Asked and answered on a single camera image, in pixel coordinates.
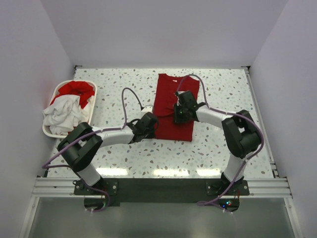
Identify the white laundry basket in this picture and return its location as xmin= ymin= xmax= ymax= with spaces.
xmin=42 ymin=80 xmax=97 ymax=138

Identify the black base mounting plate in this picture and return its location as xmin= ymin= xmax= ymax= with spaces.
xmin=73 ymin=178 xmax=250 ymax=212

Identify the white t-shirt in basket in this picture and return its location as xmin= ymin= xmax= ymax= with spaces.
xmin=43 ymin=95 xmax=85 ymax=135

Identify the aluminium table frame rail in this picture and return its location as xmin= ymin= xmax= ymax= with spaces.
xmin=24 ymin=68 xmax=303 ymax=238

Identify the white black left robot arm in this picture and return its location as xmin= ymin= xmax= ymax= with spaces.
xmin=57 ymin=112 xmax=159 ymax=194

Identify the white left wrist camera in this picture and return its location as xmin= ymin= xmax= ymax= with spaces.
xmin=140 ymin=105 xmax=153 ymax=117

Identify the dark red t-shirt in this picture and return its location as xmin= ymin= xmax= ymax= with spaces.
xmin=154 ymin=73 xmax=200 ymax=142

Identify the bright red t-shirt in basket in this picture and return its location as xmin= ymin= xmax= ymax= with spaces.
xmin=54 ymin=81 xmax=95 ymax=109

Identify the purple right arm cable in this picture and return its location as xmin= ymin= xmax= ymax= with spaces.
xmin=174 ymin=73 xmax=264 ymax=207

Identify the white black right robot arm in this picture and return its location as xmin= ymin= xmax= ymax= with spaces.
xmin=174 ymin=91 xmax=264 ymax=195

